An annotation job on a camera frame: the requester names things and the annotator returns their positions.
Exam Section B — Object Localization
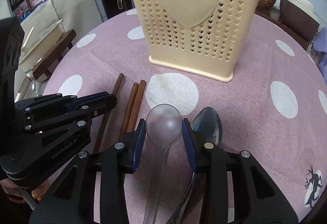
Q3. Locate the cream plastic utensil holder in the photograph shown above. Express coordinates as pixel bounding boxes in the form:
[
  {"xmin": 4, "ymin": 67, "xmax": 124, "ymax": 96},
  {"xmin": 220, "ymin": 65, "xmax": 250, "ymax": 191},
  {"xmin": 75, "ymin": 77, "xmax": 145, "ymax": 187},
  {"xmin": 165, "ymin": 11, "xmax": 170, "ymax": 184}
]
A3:
[{"xmin": 133, "ymin": 0, "xmax": 258, "ymax": 82}]

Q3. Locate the brown wooden chopstick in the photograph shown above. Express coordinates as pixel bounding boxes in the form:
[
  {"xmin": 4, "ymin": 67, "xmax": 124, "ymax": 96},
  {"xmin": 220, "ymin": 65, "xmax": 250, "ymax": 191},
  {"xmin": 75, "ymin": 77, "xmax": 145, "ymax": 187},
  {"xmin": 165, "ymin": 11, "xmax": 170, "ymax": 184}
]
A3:
[
  {"xmin": 127, "ymin": 80, "xmax": 146, "ymax": 133},
  {"xmin": 119, "ymin": 83, "xmax": 139, "ymax": 141},
  {"xmin": 93, "ymin": 73, "xmax": 124, "ymax": 153}
]

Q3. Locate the dark wooden stool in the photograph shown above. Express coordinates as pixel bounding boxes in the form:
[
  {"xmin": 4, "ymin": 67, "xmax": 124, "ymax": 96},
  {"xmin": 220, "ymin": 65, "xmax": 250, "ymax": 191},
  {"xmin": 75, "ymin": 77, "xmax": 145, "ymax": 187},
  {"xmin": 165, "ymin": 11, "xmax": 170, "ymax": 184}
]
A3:
[{"xmin": 32, "ymin": 29, "xmax": 76, "ymax": 80}]

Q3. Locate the shiny steel spoon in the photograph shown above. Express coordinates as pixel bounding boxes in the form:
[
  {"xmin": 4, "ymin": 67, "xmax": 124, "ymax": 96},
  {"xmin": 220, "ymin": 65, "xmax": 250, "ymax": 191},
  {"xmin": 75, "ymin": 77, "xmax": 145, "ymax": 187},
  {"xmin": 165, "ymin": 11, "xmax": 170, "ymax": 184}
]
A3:
[{"xmin": 166, "ymin": 106, "xmax": 223, "ymax": 224}]

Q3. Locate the purple floral cloth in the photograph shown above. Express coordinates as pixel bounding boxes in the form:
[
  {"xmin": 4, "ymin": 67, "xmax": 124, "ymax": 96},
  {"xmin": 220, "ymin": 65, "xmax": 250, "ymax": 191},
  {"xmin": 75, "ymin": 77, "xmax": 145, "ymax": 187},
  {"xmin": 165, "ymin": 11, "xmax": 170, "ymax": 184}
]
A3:
[{"xmin": 313, "ymin": 28, "xmax": 327, "ymax": 82}]

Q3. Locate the pink polka dot tablecloth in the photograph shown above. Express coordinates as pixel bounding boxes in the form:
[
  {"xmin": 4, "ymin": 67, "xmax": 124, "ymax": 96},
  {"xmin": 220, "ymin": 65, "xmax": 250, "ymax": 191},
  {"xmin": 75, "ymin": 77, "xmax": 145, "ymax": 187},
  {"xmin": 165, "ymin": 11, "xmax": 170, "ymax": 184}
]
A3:
[{"xmin": 44, "ymin": 10, "xmax": 326, "ymax": 219}]

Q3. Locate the brown white rice cooker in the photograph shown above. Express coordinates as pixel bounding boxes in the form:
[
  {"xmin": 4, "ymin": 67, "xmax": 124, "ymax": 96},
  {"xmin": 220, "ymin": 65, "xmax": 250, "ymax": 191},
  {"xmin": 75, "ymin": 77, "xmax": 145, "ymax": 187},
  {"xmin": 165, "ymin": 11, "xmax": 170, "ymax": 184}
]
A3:
[{"xmin": 279, "ymin": 0, "xmax": 320, "ymax": 41}]

